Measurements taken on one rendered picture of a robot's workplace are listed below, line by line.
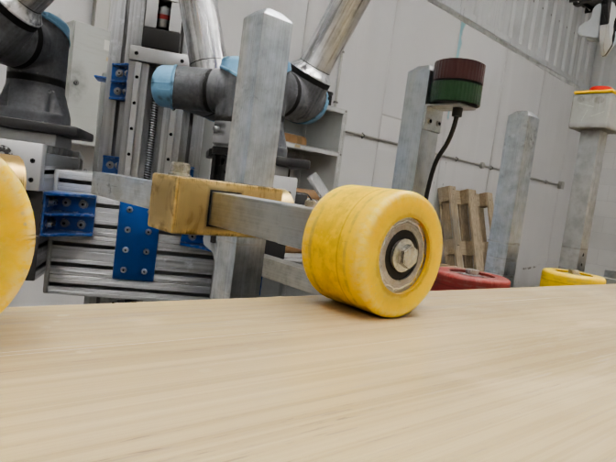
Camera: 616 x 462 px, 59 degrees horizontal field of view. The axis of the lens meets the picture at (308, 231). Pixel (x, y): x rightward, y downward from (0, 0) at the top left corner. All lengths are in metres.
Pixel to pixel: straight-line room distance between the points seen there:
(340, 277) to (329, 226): 0.03
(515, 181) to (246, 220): 0.55
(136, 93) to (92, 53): 1.72
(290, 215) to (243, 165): 0.14
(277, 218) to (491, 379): 0.21
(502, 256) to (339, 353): 0.67
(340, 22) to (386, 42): 3.53
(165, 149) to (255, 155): 0.86
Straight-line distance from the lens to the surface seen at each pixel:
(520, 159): 0.90
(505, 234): 0.90
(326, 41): 1.40
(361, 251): 0.31
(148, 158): 1.38
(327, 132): 3.96
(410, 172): 0.70
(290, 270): 0.79
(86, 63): 3.06
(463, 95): 0.67
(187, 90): 0.98
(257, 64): 0.53
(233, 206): 0.46
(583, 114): 1.15
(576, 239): 1.14
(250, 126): 0.52
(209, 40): 1.13
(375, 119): 4.79
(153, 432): 0.17
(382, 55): 4.88
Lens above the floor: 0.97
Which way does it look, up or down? 4 degrees down
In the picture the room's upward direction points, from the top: 7 degrees clockwise
